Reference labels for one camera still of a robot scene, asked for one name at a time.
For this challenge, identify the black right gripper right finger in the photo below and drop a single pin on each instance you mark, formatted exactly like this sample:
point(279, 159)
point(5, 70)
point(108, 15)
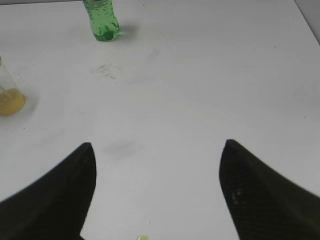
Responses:
point(263, 204)

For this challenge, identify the transparent plastic cup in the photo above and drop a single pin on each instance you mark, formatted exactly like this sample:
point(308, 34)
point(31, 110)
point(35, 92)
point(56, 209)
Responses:
point(12, 100)

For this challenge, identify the green soda bottle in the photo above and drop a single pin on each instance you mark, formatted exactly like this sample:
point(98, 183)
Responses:
point(102, 19)

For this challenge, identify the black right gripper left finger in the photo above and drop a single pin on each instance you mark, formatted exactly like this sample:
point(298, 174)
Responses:
point(55, 206)

